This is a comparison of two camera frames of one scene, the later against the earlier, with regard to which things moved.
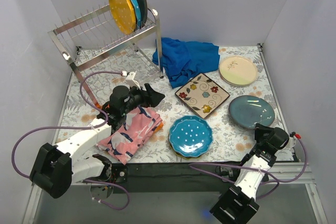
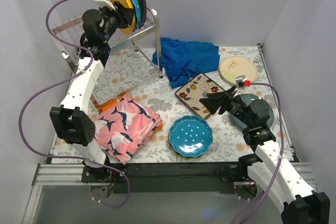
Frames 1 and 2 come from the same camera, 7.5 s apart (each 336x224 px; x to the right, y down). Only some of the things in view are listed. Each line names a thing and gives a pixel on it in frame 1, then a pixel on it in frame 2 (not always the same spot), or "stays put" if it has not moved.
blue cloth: x=182 y=61 stays put
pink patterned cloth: x=136 y=129 stays put
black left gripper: x=146 y=95 → x=120 y=14
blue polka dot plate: x=190 y=136 stays put
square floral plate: x=202 y=95 stays put
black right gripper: x=262 y=132 → x=226 y=103
